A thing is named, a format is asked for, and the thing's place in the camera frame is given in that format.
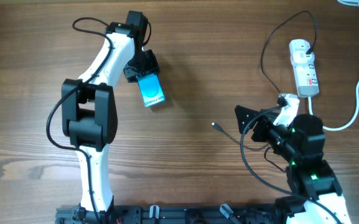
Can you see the white USB charger plug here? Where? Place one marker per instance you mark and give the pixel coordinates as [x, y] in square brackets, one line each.
[301, 58]

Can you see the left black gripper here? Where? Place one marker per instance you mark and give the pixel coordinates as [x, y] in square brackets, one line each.
[142, 69]

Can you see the white power strip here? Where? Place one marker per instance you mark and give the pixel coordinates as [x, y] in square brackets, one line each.
[305, 76]

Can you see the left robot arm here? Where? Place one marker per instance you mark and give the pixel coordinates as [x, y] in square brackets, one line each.
[89, 115]

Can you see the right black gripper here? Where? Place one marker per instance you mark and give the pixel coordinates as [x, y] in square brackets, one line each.
[259, 127]

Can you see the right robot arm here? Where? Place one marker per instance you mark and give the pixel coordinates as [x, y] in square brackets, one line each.
[315, 195]

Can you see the Galaxy S25 smartphone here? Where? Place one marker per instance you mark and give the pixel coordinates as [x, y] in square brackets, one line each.
[151, 90]

